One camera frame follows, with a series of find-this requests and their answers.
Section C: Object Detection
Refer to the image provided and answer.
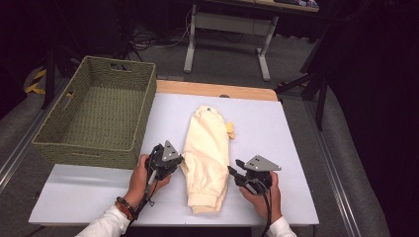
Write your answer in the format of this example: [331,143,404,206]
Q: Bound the right hand-held gripper cable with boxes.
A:
[255,179,275,237]

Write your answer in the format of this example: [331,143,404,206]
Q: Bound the person's left hand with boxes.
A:
[123,153,172,209]

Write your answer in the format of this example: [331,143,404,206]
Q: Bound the aluminium floor rail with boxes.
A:
[0,77,72,196]
[304,100,364,237]

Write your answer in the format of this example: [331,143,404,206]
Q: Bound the black metal stand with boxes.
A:
[41,47,80,110]

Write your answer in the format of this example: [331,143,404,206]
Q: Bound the black curtain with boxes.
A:
[324,0,419,237]

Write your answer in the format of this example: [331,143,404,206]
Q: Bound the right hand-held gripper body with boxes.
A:
[235,154,283,196]

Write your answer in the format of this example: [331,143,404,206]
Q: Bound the beaded bracelet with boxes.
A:
[114,196,136,221]

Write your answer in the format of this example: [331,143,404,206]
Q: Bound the person's right hand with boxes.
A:
[238,171,284,223]

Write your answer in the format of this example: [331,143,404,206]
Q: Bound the bundle of floor cables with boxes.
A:
[127,8,194,50]

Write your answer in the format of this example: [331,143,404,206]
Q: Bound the yellow black hazard tape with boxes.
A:
[24,67,73,98]

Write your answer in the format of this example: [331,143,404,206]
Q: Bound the green woven basket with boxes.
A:
[32,55,158,171]

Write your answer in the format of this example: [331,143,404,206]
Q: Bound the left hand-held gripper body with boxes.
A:
[144,140,185,186]

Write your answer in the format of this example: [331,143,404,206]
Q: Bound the black tripod stand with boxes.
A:
[274,26,330,132]

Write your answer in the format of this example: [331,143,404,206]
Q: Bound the wooden table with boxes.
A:
[154,79,280,103]

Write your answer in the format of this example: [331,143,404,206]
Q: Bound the cream baby pants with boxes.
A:
[179,105,236,214]

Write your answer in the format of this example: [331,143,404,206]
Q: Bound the white-legged desk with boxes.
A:
[183,0,320,82]

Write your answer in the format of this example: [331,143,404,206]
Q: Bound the white board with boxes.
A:
[28,92,320,227]

